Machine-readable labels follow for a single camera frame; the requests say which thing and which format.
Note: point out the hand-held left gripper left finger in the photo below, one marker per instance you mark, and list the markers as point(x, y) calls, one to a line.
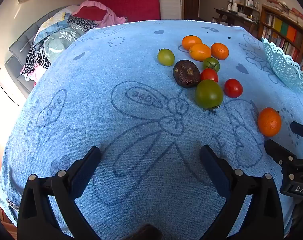
point(85, 170)

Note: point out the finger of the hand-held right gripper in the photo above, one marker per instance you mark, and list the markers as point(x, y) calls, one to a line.
point(301, 130)
point(279, 151)

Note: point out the grey sofa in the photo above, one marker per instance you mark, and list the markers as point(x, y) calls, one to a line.
point(16, 52)

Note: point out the pink cloth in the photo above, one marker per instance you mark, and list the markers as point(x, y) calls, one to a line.
point(111, 16)

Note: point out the dark brown wrinkled fruit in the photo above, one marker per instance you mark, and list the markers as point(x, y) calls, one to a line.
point(186, 73)

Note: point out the blue printed towel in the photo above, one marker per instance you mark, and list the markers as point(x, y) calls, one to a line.
point(104, 80)

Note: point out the denim jacket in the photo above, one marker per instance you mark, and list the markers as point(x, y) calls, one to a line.
point(52, 30)

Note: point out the small green tomato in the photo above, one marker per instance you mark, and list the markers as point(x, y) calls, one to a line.
point(166, 57)
point(212, 63)

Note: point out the wooden desk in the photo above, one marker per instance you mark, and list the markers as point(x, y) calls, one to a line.
point(231, 17)

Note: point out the large green tomato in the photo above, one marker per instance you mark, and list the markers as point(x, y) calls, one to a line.
point(209, 94)

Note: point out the stack of books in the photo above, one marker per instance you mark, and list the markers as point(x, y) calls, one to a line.
point(289, 10)

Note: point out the green floral quilt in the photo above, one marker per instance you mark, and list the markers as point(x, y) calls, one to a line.
point(66, 36)

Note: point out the orange mandarin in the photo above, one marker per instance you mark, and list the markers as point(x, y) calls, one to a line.
point(191, 42)
point(269, 121)
point(200, 52)
point(219, 51)

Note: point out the red tomato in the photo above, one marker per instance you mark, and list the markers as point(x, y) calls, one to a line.
point(209, 75)
point(233, 88)

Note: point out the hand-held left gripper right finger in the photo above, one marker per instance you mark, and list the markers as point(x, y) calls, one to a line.
point(212, 172)

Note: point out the wooden bookshelf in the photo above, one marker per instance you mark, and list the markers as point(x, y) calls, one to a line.
point(284, 32)

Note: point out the leopard print cloth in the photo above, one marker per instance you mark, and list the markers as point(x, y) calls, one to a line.
point(82, 23)

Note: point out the light blue plastic basket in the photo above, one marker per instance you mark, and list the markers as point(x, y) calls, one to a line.
point(284, 62)

